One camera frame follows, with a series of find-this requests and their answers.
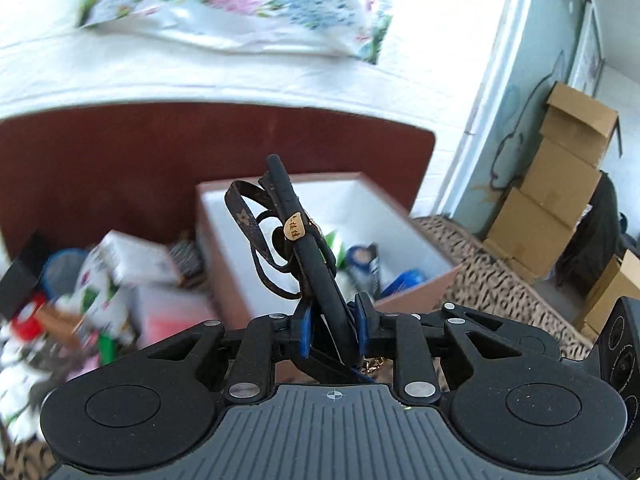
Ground pink plastic package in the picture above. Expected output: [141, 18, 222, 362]
[130, 286, 219, 349]

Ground stacked cardboard boxes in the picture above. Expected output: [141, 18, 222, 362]
[485, 82, 620, 283]

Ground dark brown wooden headboard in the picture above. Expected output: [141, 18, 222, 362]
[1, 102, 435, 255]

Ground white door frame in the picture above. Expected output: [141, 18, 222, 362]
[432, 0, 532, 214]

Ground floral plastic bag on wall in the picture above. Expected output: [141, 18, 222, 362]
[77, 0, 394, 64]

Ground blue tape roll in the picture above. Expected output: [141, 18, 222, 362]
[381, 269, 427, 298]

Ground pink cardboard storage box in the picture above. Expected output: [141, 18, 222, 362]
[194, 171, 462, 321]

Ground black small box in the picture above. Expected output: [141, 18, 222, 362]
[0, 231, 52, 321]

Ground white floral carton box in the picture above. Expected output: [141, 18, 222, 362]
[72, 230, 183, 346]

